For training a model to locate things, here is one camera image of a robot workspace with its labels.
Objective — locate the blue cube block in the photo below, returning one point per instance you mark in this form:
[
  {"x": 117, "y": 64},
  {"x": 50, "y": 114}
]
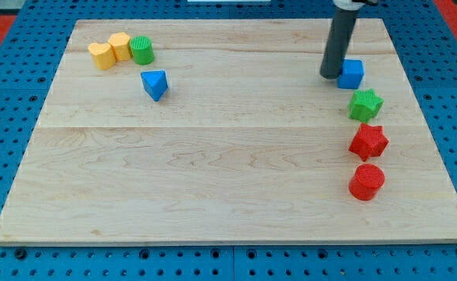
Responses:
[{"x": 352, "y": 73}]

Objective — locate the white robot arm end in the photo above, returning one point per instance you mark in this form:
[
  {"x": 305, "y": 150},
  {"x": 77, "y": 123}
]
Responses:
[{"x": 354, "y": 5}]

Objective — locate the light wooden board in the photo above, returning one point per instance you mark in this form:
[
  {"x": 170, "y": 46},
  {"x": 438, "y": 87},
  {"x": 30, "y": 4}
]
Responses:
[{"x": 248, "y": 146}]

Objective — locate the blue triangular prism block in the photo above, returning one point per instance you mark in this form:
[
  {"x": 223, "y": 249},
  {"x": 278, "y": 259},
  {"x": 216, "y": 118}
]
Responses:
[{"x": 155, "y": 83}]

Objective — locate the green cylinder block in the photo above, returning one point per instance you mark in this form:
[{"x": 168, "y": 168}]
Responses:
[{"x": 142, "y": 50}]

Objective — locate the green star block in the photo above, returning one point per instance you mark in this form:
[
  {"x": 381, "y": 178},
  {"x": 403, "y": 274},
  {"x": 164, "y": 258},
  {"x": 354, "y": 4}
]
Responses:
[{"x": 364, "y": 105}]

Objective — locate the red star block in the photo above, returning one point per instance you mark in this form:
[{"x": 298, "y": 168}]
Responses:
[{"x": 369, "y": 141}]

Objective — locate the red cylinder block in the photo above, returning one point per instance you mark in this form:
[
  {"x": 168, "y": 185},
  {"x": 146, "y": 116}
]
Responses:
[{"x": 366, "y": 182}]

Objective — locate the yellow hexagon block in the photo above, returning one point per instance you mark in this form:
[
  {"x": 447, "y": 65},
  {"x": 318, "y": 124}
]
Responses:
[{"x": 120, "y": 43}]

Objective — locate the yellow heart block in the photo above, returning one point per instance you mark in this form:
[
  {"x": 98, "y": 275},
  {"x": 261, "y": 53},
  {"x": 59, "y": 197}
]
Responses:
[{"x": 102, "y": 55}]

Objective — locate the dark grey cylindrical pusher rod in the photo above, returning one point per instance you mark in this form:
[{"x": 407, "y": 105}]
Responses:
[{"x": 340, "y": 33}]

